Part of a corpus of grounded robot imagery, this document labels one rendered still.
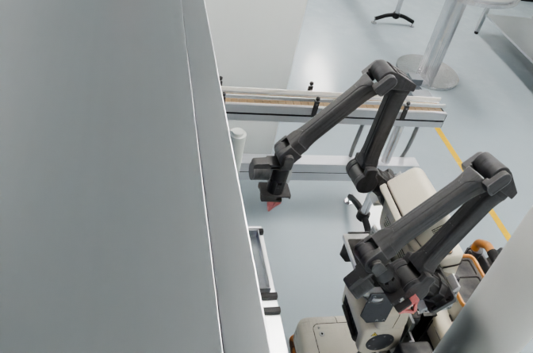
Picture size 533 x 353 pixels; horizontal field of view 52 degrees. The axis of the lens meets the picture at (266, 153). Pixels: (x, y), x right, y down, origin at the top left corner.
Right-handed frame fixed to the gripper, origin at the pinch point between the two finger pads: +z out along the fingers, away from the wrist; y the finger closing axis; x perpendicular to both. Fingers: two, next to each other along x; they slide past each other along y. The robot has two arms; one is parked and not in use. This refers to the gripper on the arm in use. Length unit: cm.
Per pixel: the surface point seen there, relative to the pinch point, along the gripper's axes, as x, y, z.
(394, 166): -84, -99, 51
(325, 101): -84, -46, 12
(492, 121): -206, -256, 101
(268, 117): -82, -19, 22
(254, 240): -3.2, 0.3, 20.5
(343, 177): -84, -71, 61
